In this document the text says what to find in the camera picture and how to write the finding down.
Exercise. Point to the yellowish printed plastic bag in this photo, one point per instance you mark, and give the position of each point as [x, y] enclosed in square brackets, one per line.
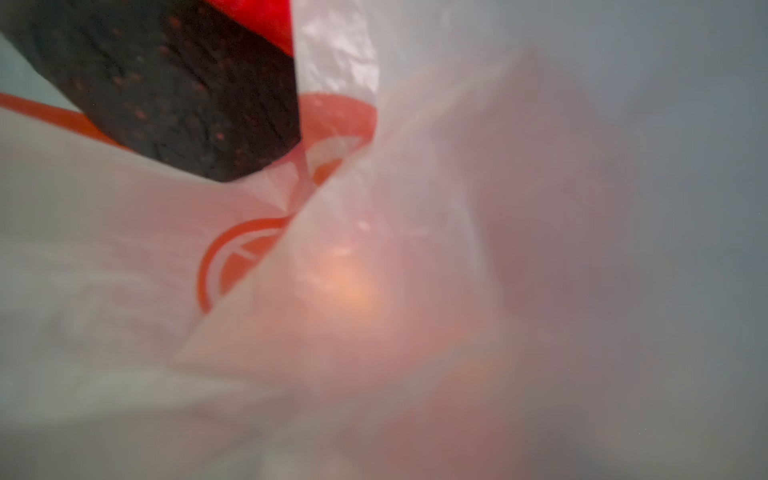
[513, 240]

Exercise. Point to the dark avocado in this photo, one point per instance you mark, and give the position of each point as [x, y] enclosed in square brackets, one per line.
[174, 84]

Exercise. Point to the red flower-shaped plate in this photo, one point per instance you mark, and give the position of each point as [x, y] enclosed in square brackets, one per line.
[270, 19]

